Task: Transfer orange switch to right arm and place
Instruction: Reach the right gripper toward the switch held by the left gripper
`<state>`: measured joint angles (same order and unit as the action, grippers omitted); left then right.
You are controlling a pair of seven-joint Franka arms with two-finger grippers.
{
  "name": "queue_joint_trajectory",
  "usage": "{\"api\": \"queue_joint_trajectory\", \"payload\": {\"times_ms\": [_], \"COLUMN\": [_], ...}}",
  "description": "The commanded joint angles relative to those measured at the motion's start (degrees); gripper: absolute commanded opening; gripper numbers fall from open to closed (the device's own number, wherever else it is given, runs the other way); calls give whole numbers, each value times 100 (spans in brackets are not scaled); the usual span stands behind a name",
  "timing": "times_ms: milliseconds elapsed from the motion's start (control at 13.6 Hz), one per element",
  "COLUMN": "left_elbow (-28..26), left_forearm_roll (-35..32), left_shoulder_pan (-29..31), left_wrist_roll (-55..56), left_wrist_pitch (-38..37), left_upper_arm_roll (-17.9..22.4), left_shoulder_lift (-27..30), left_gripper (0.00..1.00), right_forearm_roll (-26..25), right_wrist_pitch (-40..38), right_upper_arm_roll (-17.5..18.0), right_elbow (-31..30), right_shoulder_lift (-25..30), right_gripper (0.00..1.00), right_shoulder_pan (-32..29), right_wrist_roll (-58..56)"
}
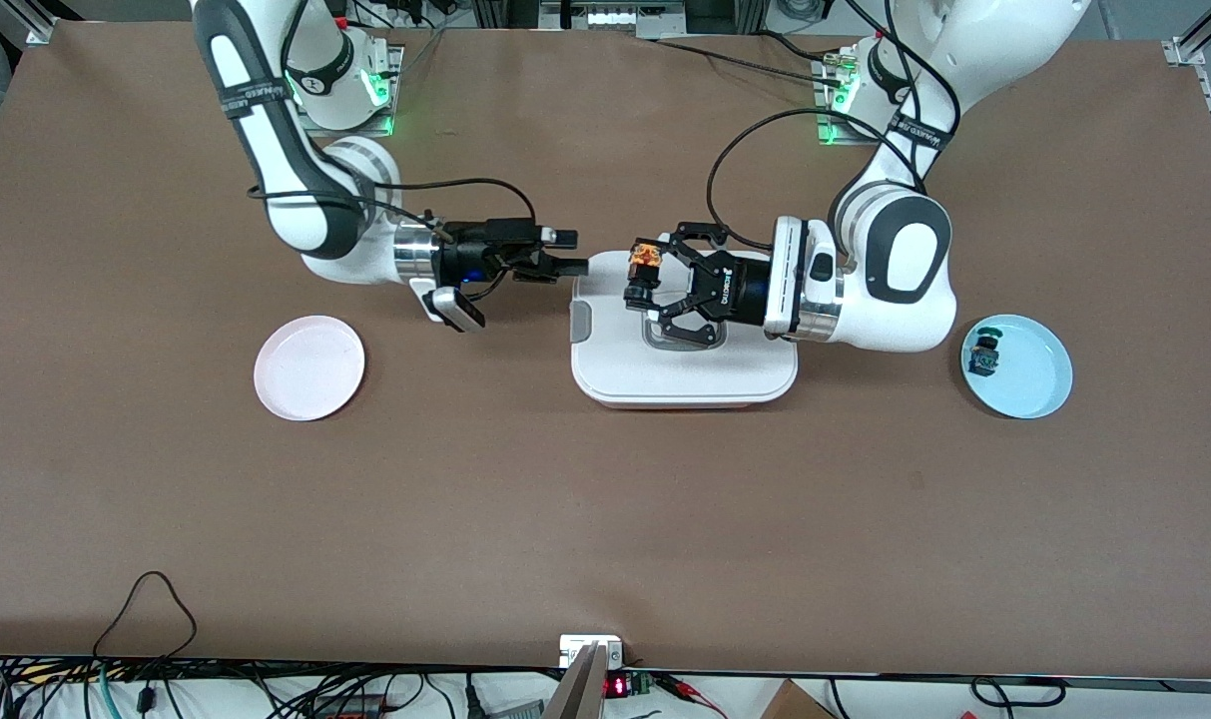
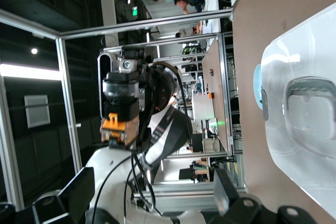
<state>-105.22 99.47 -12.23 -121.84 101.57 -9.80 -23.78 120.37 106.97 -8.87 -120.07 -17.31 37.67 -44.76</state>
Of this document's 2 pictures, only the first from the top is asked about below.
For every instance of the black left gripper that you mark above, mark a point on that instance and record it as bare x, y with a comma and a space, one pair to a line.
746, 291

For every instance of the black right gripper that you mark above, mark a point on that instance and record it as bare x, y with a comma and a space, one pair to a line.
460, 258

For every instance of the orange push-button switch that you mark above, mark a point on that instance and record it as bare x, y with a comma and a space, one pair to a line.
645, 262

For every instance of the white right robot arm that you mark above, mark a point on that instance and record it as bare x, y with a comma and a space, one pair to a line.
355, 255

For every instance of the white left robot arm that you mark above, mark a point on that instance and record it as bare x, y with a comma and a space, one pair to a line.
895, 325

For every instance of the white lidded lunch box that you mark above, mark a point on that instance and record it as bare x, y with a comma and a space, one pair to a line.
685, 379

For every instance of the pink round plate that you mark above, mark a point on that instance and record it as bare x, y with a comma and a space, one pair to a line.
308, 367

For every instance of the light blue round plate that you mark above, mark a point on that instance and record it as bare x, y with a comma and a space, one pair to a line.
1029, 379

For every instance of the small white device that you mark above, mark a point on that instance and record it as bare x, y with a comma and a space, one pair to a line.
577, 647

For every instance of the red clip leads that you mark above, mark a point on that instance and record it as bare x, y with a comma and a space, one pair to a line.
690, 691

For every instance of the red LED display module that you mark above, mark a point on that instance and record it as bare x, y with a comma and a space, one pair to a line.
617, 686

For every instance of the grey metal bar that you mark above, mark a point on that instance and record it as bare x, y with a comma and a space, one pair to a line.
577, 694

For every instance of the brown cardboard box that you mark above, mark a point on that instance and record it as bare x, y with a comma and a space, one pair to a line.
795, 704

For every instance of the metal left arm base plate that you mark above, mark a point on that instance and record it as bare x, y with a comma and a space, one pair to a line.
827, 120

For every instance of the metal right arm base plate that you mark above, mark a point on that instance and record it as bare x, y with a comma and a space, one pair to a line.
390, 90

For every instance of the aluminium frame with white label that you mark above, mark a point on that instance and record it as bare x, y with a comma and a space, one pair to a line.
610, 18

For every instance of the green push-button switch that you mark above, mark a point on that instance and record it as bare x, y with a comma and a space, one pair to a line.
985, 355

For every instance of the aluminium profile rail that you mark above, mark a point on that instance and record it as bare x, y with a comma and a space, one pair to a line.
31, 22
1184, 50

